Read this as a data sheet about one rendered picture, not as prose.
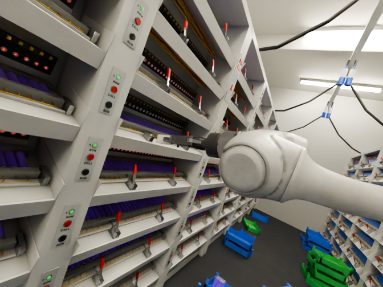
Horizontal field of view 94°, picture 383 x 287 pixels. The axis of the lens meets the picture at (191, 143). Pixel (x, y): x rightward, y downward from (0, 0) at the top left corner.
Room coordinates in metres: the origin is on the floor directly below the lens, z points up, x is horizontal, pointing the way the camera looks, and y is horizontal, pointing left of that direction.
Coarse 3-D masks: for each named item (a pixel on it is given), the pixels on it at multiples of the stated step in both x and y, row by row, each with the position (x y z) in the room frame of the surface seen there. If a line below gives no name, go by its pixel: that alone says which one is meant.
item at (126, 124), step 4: (124, 120) 0.61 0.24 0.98; (124, 124) 0.61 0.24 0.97; (128, 124) 0.62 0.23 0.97; (132, 124) 0.64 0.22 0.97; (136, 124) 0.66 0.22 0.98; (128, 128) 0.63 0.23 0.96; (132, 128) 0.65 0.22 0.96; (136, 128) 0.66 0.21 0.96; (140, 128) 0.68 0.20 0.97; (144, 128) 0.69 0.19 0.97; (148, 128) 0.72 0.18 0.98; (140, 132) 0.66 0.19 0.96; (144, 132) 0.70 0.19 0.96; (152, 132) 0.74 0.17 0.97; (156, 132) 0.75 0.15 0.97; (160, 132) 0.78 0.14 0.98; (156, 136) 0.77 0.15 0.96
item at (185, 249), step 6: (198, 234) 1.50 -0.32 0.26; (204, 234) 1.65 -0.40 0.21; (186, 240) 1.42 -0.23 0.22; (192, 240) 1.51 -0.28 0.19; (198, 240) 1.50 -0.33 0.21; (204, 240) 1.61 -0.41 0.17; (180, 246) 1.33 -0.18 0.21; (186, 246) 1.39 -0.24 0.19; (192, 246) 1.44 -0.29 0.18; (198, 246) 1.49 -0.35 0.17; (180, 252) 1.27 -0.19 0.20; (186, 252) 1.35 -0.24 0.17; (192, 252) 1.42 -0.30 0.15; (174, 258) 1.23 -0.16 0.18; (180, 258) 1.26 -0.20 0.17; (174, 264) 1.18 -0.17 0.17
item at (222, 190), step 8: (248, 80) 1.72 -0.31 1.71; (256, 88) 1.67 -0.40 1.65; (264, 88) 1.70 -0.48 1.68; (256, 96) 1.66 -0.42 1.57; (240, 104) 1.72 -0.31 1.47; (248, 104) 1.68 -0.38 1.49; (256, 104) 1.64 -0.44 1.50; (248, 112) 1.67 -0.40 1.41; (256, 112) 1.72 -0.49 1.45; (232, 120) 1.73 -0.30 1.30; (232, 128) 1.72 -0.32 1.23; (240, 128) 1.68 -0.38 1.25; (248, 128) 1.66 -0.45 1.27; (224, 192) 1.65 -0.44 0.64; (224, 200) 1.71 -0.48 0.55; (216, 208) 1.66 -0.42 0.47; (208, 232) 1.65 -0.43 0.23; (208, 240) 1.67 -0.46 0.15; (200, 248) 1.66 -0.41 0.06
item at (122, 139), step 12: (120, 120) 0.52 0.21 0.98; (156, 120) 0.89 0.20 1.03; (120, 132) 0.56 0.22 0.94; (180, 132) 1.09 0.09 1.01; (120, 144) 0.56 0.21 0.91; (132, 144) 0.59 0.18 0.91; (144, 144) 0.63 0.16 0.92; (156, 144) 0.68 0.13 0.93; (168, 156) 0.79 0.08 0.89; (180, 156) 0.86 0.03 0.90; (192, 156) 0.95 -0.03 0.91
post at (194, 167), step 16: (224, 32) 1.12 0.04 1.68; (240, 32) 1.06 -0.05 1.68; (240, 48) 1.04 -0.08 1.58; (208, 64) 1.13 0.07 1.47; (224, 64) 1.08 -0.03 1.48; (224, 80) 1.06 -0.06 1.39; (208, 96) 1.09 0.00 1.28; (224, 96) 1.04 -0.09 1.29; (224, 112) 1.11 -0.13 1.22; (192, 128) 1.11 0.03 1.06; (176, 224) 1.05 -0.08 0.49; (176, 240) 1.09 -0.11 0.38; (160, 256) 1.06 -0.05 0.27
